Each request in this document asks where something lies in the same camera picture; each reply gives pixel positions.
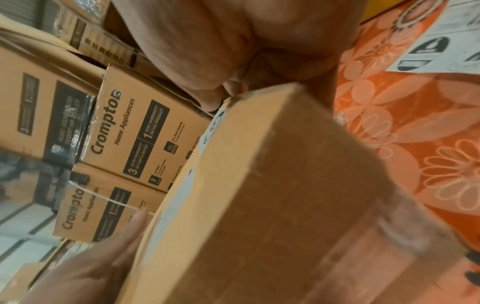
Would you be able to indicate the person's right hand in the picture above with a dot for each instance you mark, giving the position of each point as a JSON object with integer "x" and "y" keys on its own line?
{"x": 240, "y": 35}

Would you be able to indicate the person's left hand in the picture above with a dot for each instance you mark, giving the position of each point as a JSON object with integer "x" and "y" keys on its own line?
{"x": 90, "y": 273}

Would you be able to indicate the small cardboard box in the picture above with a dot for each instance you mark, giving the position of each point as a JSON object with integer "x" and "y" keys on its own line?
{"x": 300, "y": 208}

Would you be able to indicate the black-white fragile sticker sheet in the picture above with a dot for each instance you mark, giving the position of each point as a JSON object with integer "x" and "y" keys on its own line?
{"x": 442, "y": 50}

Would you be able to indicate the stack of Crompton cartons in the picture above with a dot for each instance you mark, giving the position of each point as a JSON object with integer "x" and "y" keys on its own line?
{"x": 127, "y": 136}

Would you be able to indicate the orange floral tablecloth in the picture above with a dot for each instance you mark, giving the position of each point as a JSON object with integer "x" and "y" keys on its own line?
{"x": 435, "y": 136}

